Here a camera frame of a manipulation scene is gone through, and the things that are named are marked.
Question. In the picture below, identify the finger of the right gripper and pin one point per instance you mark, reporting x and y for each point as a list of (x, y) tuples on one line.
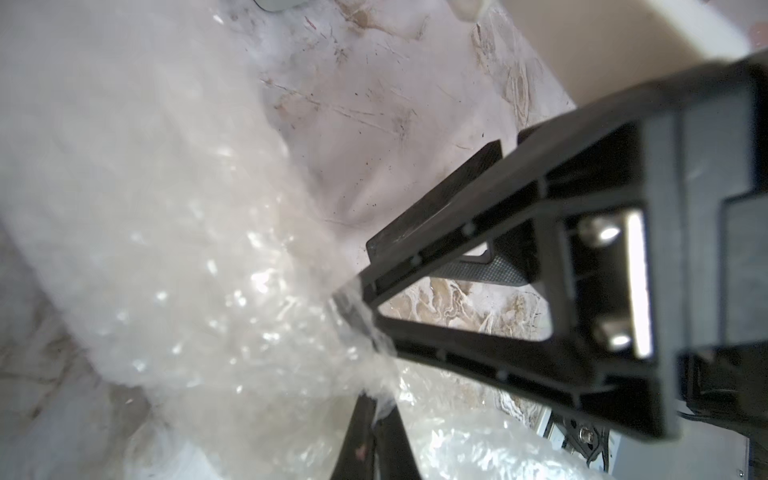
[(647, 213), (507, 260)]

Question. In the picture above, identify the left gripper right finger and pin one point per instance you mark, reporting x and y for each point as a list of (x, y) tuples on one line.
[(394, 458)]

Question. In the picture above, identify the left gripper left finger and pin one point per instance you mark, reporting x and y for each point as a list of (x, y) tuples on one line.
[(356, 460)]

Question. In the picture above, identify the clear bubble wrap sheet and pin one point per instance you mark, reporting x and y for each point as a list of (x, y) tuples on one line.
[(183, 186)]

